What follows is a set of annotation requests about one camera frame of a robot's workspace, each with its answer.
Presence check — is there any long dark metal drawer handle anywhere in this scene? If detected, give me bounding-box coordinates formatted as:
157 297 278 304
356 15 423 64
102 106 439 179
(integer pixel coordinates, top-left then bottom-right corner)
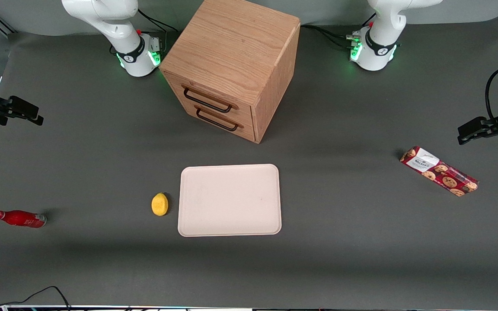
182 85 233 114

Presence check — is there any wooden drawer with long handle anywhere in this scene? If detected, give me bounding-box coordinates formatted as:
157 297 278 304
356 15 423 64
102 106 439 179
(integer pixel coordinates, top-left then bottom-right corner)
163 70 255 127

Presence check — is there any wooden drawer cabinet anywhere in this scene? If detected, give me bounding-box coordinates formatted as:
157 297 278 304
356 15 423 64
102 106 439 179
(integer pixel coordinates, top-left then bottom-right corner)
159 0 301 144

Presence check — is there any red cookie box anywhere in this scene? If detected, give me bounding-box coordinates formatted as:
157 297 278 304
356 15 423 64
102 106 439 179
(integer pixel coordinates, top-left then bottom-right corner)
399 146 479 197

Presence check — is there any red bottle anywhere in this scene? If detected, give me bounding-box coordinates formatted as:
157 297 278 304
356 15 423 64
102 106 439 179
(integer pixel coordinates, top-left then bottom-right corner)
0 210 47 228

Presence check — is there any yellow lemon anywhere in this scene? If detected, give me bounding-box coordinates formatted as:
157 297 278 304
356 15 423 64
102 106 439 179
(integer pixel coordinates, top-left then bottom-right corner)
151 193 169 216

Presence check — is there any beige rectangular tray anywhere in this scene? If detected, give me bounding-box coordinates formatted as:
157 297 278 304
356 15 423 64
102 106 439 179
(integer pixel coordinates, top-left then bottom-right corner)
178 164 282 237

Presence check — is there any aluminium frame rail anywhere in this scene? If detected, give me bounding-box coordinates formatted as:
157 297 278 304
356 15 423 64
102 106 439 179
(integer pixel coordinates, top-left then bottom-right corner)
0 6 17 38

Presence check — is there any thin black table cable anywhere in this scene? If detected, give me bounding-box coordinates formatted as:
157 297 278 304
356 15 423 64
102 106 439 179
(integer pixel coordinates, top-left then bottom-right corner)
0 286 73 311

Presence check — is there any thick black base cable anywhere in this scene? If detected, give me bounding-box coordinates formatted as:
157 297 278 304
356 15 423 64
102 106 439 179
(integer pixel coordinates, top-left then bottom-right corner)
300 24 358 49

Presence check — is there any short dark metal drawer handle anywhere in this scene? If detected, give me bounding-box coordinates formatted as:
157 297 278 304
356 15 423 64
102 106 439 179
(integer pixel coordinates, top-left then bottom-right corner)
195 108 239 132

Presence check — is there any wooden drawer with short handle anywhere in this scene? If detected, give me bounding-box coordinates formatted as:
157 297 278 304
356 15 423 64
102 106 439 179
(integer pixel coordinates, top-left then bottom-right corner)
176 93 257 143

